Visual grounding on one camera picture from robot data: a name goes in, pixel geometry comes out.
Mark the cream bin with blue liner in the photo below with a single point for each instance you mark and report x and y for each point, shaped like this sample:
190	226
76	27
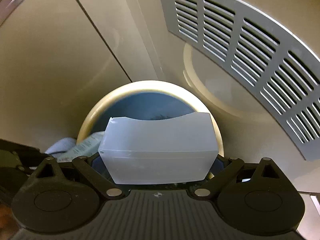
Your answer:
140	105

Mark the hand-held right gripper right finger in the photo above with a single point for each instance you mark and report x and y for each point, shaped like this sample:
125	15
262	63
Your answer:
216	166

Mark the grey cabinet vent grille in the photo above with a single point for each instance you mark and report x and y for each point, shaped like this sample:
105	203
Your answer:
168	5

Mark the translucent plastic box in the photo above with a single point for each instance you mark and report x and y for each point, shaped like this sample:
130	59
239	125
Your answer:
157	150

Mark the teal patterned packet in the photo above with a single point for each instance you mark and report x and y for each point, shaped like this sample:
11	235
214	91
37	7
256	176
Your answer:
85	146

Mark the plain beige cabinet door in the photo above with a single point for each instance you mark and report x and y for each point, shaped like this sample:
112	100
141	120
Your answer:
50	67

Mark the light blue cloth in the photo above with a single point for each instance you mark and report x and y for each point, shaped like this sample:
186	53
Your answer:
60	146

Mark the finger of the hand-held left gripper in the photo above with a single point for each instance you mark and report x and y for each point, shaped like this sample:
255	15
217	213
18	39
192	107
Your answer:
15	155

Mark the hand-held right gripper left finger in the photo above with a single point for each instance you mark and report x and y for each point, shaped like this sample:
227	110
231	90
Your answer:
97	166

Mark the beige cabinet door with vent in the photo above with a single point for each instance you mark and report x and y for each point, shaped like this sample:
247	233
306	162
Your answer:
250	135

